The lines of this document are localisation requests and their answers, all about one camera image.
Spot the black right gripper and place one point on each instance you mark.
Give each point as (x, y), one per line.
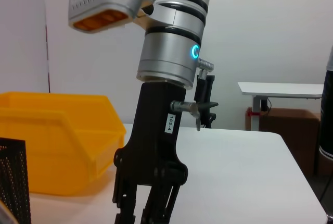
(153, 143)

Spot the small red clamp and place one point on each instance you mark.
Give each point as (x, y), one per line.
(253, 113)

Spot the black mesh pen holder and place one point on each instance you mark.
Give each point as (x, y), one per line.
(13, 182)

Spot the white standing desk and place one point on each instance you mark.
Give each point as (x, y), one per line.
(281, 89)

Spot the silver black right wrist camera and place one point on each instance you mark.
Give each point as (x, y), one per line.
(104, 0)

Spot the large brown cardboard box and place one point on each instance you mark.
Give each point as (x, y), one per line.
(288, 135)

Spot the black robot torso column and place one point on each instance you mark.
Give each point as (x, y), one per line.
(327, 117)

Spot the black office chair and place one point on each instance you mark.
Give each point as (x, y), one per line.
(208, 91)

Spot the yellow plastic bin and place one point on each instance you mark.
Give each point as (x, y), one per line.
(52, 143)

